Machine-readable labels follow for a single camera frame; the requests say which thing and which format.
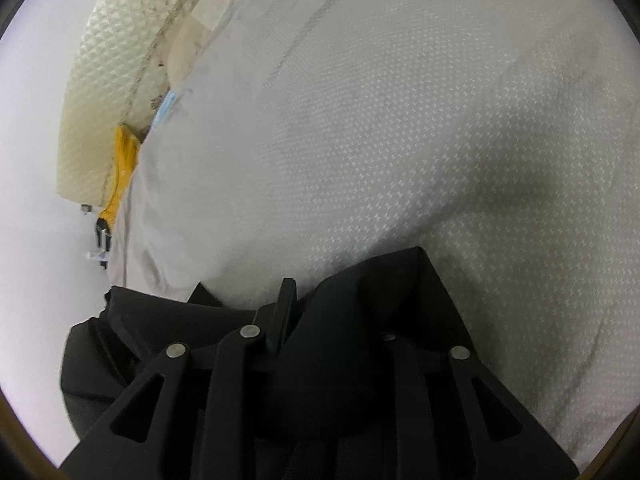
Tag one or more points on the blue bed sheet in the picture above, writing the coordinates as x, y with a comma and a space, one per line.
165, 110

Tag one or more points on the black puffer jacket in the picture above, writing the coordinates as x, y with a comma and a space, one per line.
350, 310

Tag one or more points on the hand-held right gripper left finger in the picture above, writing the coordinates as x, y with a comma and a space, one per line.
286, 310

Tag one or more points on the yellow pillow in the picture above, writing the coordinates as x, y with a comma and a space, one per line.
122, 170

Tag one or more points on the grey duvet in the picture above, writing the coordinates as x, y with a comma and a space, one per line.
400, 135

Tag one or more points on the wall socket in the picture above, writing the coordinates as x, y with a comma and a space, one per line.
87, 208

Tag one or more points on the black bag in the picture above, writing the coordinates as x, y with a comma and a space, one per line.
103, 234

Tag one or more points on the patchwork pillow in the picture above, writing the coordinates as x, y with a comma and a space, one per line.
210, 15

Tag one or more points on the white bottle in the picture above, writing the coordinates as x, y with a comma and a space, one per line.
96, 257

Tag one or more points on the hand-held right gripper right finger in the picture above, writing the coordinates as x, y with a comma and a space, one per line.
406, 365

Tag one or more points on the cream quilted headboard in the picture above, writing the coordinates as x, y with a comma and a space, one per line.
110, 85

